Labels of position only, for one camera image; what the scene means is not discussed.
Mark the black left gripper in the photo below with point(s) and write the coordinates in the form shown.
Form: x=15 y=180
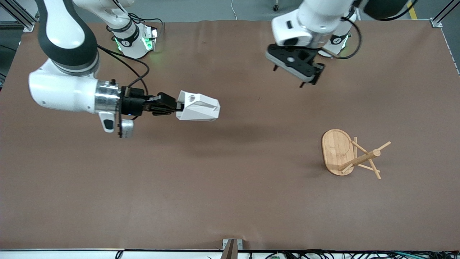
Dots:
x=318 y=72

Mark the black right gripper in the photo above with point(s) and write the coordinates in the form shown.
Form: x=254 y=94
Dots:
x=133 y=105

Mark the white faceted cup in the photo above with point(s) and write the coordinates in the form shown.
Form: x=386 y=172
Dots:
x=197 y=107

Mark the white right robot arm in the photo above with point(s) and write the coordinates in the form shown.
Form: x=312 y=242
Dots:
x=64 y=86

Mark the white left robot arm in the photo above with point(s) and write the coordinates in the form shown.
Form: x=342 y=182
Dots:
x=309 y=25

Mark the wooden cup rack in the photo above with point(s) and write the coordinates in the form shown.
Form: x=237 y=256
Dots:
x=337 y=151

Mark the black chair caster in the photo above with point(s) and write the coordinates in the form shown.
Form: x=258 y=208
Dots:
x=276 y=6

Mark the brown table cover sheet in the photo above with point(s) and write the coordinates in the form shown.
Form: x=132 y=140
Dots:
x=230 y=198

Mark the white table edge strip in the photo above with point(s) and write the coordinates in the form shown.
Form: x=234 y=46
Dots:
x=72 y=254

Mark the grey metal bracket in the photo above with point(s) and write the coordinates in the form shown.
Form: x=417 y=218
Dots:
x=232 y=248

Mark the aluminium frame post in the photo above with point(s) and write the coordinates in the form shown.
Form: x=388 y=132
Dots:
x=18 y=16
x=440 y=19

